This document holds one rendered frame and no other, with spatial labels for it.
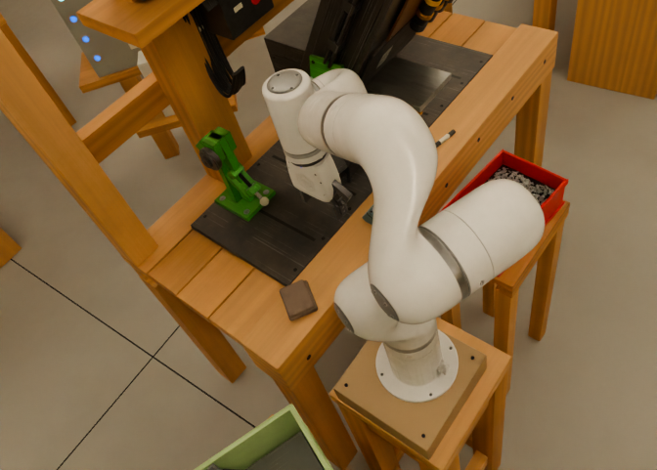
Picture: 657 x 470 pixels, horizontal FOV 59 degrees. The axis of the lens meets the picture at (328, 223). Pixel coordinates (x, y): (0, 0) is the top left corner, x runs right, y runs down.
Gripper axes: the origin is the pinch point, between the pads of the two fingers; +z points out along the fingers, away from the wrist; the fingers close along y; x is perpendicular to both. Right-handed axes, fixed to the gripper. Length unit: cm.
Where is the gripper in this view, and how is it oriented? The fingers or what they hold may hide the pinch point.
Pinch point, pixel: (324, 203)
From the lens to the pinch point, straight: 120.9
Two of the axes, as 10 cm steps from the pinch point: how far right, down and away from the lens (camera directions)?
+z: 2.0, 6.1, 7.6
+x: 6.2, -6.8, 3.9
